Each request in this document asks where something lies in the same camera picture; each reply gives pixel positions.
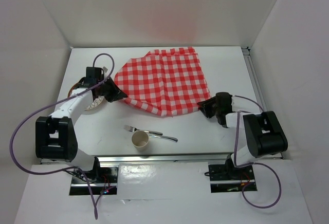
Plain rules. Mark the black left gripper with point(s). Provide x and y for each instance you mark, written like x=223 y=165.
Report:
x=114 y=89

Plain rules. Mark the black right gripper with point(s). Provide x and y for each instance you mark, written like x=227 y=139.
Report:
x=207 y=104

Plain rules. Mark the red white checkered cloth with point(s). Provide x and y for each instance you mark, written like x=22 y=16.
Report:
x=164 y=82

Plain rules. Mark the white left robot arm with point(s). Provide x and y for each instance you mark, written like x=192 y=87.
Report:
x=55 y=137

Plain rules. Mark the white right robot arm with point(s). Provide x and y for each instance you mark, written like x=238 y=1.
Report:
x=241 y=156

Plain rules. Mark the patterned ceramic plate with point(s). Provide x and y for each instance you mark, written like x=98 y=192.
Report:
x=97 y=102

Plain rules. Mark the silver fork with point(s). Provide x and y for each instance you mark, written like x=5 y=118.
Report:
x=134 y=129

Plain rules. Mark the silver table knife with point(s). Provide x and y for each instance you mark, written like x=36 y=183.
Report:
x=163 y=137

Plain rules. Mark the beige paper cup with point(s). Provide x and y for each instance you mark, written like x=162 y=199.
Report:
x=140 y=140

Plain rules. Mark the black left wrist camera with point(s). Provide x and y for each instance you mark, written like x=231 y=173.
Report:
x=94 y=75

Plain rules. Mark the aluminium front rail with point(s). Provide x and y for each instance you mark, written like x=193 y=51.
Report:
x=163 y=158

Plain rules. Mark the aluminium side rail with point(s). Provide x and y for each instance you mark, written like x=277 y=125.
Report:
x=257 y=85

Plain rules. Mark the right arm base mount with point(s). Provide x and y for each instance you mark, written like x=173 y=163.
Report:
x=225 y=180

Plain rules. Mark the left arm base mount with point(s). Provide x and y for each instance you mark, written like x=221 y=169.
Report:
x=105 y=183

